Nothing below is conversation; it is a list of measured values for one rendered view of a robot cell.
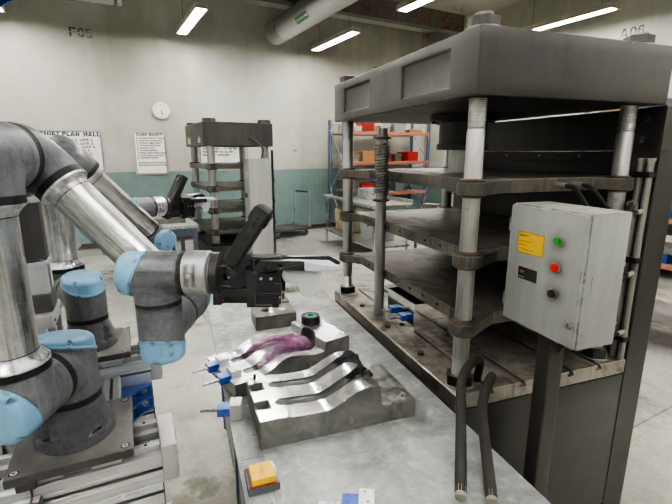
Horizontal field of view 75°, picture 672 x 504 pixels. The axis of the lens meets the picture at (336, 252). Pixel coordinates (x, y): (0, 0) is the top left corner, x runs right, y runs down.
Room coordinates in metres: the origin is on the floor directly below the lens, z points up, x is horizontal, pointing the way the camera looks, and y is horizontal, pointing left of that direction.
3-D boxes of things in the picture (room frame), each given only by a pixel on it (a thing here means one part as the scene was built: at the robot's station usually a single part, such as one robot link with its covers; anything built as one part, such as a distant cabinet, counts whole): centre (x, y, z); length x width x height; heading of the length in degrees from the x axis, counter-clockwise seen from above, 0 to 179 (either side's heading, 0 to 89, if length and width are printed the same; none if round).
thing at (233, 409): (1.25, 0.37, 0.83); 0.13 x 0.05 x 0.05; 97
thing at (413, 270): (2.14, -0.61, 0.96); 1.29 x 0.83 x 0.18; 20
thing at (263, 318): (2.05, 0.31, 0.84); 0.20 x 0.15 x 0.07; 110
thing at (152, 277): (0.70, 0.30, 1.43); 0.11 x 0.08 x 0.09; 90
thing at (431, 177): (2.14, -0.61, 1.45); 1.29 x 0.82 x 0.19; 20
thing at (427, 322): (2.08, -0.55, 0.87); 0.50 x 0.27 x 0.17; 110
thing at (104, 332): (1.28, 0.78, 1.09); 0.15 x 0.15 x 0.10
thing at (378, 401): (1.29, 0.02, 0.87); 0.50 x 0.26 x 0.14; 110
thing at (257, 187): (6.27, 1.48, 1.03); 1.54 x 0.94 x 2.06; 29
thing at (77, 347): (0.83, 0.57, 1.20); 0.13 x 0.12 x 0.14; 0
